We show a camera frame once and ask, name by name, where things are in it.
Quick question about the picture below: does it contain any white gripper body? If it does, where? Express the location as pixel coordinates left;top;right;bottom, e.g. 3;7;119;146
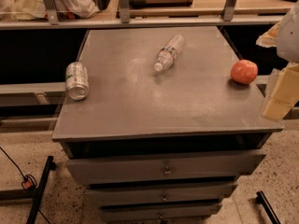
277;2;299;63

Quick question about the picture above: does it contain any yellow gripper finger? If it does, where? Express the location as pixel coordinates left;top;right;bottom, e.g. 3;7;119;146
262;63;299;120
256;22;280;48

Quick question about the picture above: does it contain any silver 7up soda can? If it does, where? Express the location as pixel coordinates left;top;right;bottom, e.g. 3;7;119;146
65;62;89;101

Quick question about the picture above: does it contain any orange fruit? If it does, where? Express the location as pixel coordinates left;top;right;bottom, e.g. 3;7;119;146
231;60;258;85

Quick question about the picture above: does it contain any clear plastic water bottle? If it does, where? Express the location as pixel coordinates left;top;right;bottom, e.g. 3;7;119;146
154;35;186;72

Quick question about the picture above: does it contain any black metal floor bar right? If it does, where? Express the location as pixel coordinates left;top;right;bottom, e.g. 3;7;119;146
256;190;281;224

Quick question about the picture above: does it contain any black metal floor bar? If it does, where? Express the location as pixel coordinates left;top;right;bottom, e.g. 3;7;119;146
256;190;281;224
26;156;56;224

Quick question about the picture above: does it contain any grey drawer cabinet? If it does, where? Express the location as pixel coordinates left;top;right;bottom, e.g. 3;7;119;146
52;27;282;213

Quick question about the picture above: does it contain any middle grey drawer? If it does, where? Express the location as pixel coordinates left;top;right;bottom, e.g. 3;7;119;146
86;181;237;206

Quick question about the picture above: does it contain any grey drawer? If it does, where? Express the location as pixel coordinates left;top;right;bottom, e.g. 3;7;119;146
100;202;222;222
86;181;237;206
66;150;265;185

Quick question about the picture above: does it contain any white cloth on shelf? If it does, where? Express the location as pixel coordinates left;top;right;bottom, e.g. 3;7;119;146
0;0;99;21

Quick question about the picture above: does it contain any top grey drawer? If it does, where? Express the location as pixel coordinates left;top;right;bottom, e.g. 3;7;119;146
66;150;265;185

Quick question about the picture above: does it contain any bottom grey drawer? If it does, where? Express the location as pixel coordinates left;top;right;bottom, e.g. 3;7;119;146
100;202;222;222

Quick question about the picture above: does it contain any black metal floor bar left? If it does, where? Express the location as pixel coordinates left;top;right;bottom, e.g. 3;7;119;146
26;156;56;224

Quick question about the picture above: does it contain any grey metal bracket right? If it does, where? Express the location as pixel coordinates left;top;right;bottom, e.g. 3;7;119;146
221;0;237;21

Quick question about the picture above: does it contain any grey metal bracket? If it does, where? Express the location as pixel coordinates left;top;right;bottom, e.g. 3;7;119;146
119;0;130;23
43;0;59;25
221;0;237;21

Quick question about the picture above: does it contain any grey metal bracket middle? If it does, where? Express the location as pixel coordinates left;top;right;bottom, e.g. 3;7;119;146
119;0;130;23

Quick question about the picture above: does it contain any grey metal bracket left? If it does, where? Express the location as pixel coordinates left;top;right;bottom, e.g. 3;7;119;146
43;0;59;25

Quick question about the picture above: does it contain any black floor cable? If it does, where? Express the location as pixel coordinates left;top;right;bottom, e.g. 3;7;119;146
0;146;52;224

